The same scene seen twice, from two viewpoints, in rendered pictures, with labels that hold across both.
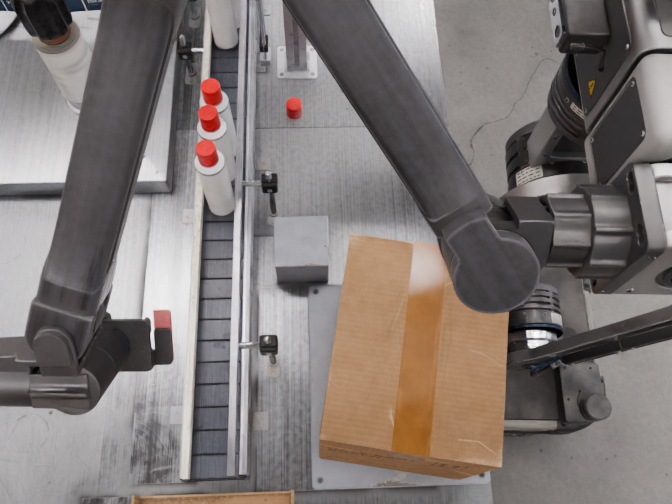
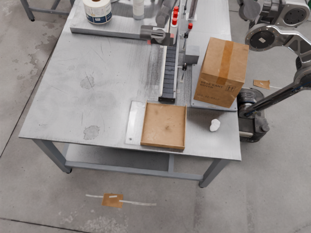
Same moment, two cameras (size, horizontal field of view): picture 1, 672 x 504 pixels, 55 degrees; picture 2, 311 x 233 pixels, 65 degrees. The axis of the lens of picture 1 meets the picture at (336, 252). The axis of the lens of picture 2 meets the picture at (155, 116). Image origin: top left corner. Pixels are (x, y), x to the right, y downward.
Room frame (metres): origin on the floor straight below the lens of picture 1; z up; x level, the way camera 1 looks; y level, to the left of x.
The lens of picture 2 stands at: (-0.83, 0.13, 2.16)
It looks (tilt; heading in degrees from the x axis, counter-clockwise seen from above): 60 degrees down; 7
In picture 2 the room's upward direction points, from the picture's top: 5 degrees clockwise
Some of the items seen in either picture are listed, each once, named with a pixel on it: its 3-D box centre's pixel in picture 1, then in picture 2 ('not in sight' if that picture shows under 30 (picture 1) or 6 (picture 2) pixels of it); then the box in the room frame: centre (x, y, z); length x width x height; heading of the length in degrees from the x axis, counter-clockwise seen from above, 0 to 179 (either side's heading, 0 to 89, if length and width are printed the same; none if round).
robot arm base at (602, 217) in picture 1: (584, 231); (269, 8); (0.26, -0.23, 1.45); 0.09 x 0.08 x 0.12; 3
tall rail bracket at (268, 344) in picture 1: (257, 352); (180, 71); (0.26, 0.12, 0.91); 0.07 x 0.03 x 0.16; 95
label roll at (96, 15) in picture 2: not in sight; (97, 7); (0.71, 0.83, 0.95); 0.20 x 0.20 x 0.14
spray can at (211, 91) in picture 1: (218, 120); (174, 20); (0.67, 0.23, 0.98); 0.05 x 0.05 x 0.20
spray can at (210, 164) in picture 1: (214, 178); (173, 31); (0.55, 0.22, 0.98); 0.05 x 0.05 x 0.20
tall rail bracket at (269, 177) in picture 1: (259, 194); (182, 39); (0.56, 0.15, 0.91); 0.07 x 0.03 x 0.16; 95
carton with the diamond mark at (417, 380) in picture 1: (408, 364); (220, 73); (0.24, -0.13, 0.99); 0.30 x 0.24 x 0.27; 175
